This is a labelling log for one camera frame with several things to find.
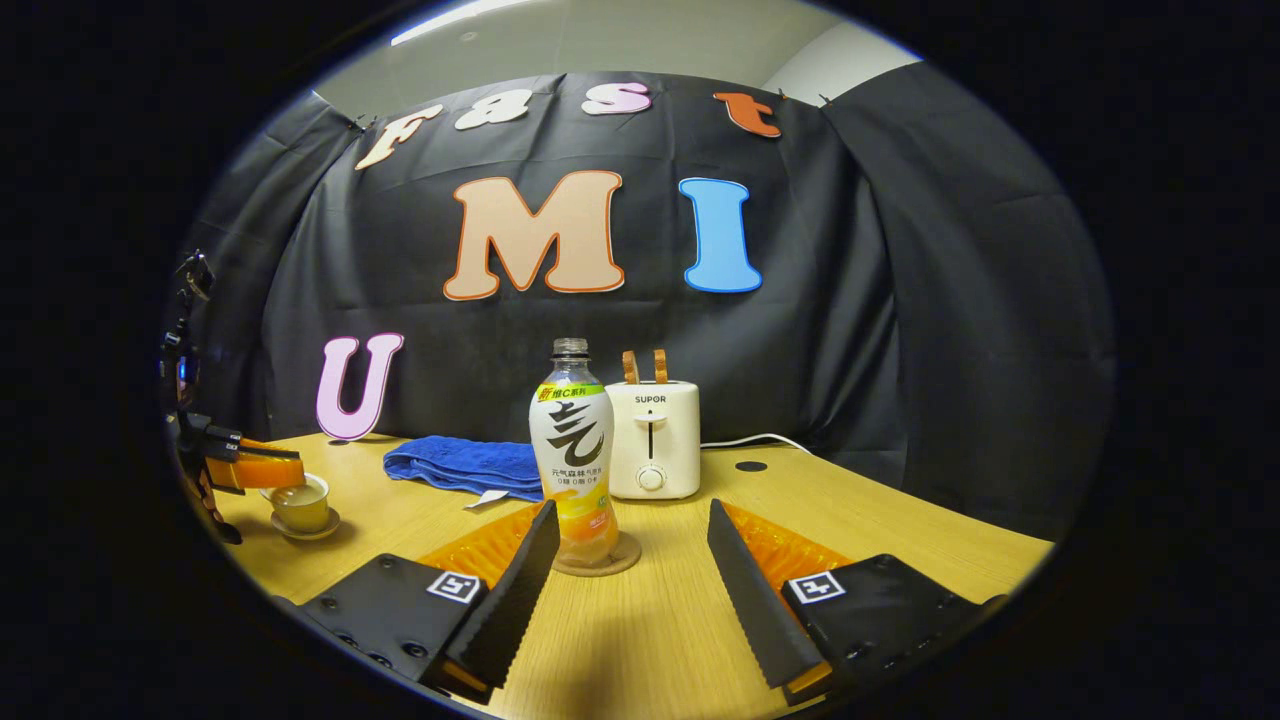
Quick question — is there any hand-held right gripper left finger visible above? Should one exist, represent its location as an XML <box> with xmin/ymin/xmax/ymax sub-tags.
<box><xmin>300</xmin><ymin>500</ymin><xmax>561</xmax><ymax>706</ymax></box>

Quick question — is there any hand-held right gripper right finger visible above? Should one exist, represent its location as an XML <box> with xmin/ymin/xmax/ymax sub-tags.
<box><xmin>707</xmin><ymin>499</ymin><xmax>1006</xmax><ymax>706</ymax></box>

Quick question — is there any white teacup lid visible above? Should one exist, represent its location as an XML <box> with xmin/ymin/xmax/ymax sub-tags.
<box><xmin>262</xmin><ymin>472</ymin><xmax>329</xmax><ymax>504</ymax></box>

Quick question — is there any white teacup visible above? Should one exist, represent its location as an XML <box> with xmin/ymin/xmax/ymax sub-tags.
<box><xmin>268</xmin><ymin>488</ymin><xmax>331</xmax><ymax>534</ymax></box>

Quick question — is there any round brown coaster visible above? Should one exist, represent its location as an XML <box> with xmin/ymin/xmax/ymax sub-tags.
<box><xmin>552</xmin><ymin>530</ymin><xmax>642</xmax><ymax>578</ymax></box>

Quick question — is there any plastic water bottle orange drink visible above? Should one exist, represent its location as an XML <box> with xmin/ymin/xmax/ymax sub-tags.
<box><xmin>529</xmin><ymin>338</ymin><xmax>619</xmax><ymax>569</ymax></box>

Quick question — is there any white saucer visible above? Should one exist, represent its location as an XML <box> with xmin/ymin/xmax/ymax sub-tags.
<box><xmin>270</xmin><ymin>507</ymin><xmax>342</xmax><ymax>542</ymax></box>

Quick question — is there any blue towel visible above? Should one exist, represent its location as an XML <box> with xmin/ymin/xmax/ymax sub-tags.
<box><xmin>383</xmin><ymin>435</ymin><xmax>546</xmax><ymax>509</ymax></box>

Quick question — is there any white toaster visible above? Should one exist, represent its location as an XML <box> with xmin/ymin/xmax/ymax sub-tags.
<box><xmin>604</xmin><ymin>380</ymin><xmax>702</xmax><ymax>501</ymax></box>

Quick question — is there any black backdrop cloth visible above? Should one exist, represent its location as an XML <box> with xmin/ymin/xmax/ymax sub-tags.
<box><xmin>185</xmin><ymin>62</ymin><xmax>1116</xmax><ymax>541</ymax></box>

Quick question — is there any white power cable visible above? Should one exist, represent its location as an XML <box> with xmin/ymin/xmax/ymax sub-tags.
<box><xmin>700</xmin><ymin>433</ymin><xmax>816</xmax><ymax>456</ymax></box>

